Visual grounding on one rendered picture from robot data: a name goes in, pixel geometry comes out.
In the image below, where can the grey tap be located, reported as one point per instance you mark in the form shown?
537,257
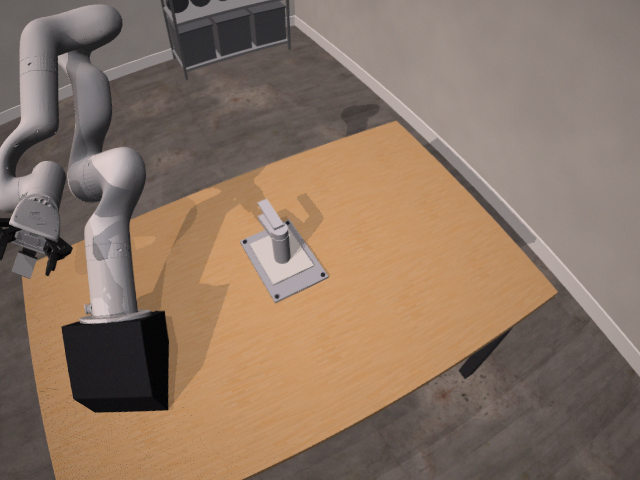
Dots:
289,259

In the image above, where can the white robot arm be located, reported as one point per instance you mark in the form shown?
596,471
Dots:
119,172

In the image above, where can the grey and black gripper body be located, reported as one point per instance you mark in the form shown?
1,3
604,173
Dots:
36,221

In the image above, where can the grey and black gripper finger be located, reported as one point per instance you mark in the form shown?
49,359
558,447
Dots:
6,234
65,250

